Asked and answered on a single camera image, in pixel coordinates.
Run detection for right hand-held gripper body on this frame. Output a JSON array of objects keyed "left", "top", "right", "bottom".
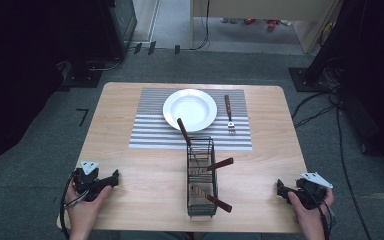
[{"left": 294, "top": 171, "right": 334, "bottom": 211}]

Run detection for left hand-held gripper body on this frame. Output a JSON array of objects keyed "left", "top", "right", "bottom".
[{"left": 72, "top": 160, "right": 106, "bottom": 203}]

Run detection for person's right hand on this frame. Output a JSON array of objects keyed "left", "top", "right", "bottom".
[{"left": 286, "top": 187, "right": 335, "bottom": 236}]

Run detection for person's left hand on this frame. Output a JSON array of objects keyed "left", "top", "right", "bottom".
[{"left": 64, "top": 184, "right": 114, "bottom": 238}]

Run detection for grey striped placemat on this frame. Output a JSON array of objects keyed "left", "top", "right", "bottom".
[{"left": 128, "top": 87, "right": 253, "bottom": 151}]

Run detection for white plate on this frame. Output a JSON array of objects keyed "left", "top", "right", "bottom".
[{"left": 162, "top": 88, "right": 219, "bottom": 133}]

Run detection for black stand base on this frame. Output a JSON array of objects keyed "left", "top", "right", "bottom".
[
  {"left": 287, "top": 66, "right": 341, "bottom": 93},
  {"left": 59, "top": 59, "right": 121, "bottom": 90}
]

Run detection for dark cabinet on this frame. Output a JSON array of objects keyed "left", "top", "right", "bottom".
[{"left": 98, "top": 0, "right": 138, "bottom": 62}]

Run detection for red shoes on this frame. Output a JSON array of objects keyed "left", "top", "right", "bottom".
[{"left": 243, "top": 17, "right": 282, "bottom": 32}]

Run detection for light wooden desk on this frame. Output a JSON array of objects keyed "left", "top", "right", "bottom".
[{"left": 189, "top": 0, "right": 345, "bottom": 55}]

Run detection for left hand-held gripper cable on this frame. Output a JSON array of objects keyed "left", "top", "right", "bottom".
[{"left": 59, "top": 171, "right": 91, "bottom": 240}]

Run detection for hand-held gripper cable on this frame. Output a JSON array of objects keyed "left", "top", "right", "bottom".
[
  {"left": 59, "top": 171, "right": 91, "bottom": 240},
  {"left": 308, "top": 186, "right": 337, "bottom": 240}
]

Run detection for right hand-held gripper cable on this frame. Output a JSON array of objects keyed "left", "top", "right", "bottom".
[{"left": 308, "top": 186, "right": 337, "bottom": 240}]

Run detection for black floor cable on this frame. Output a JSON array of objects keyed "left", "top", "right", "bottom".
[{"left": 291, "top": 74, "right": 374, "bottom": 240}]

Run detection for wooden handled utensil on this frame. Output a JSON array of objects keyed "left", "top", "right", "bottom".
[
  {"left": 190, "top": 185, "right": 233, "bottom": 214},
  {"left": 176, "top": 117, "right": 202, "bottom": 168},
  {"left": 193, "top": 157, "right": 235, "bottom": 176}
]

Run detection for black wire cutlery basket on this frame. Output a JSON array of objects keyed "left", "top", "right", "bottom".
[{"left": 185, "top": 136, "right": 219, "bottom": 218}]

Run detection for wooden handled fork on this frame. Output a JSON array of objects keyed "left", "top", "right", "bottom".
[{"left": 223, "top": 94, "right": 237, "bottom": 136}]

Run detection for black hanging cable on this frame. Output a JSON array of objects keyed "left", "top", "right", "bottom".
[{"left": 189, "top": 0, "right": 212, "bottom": 52}]

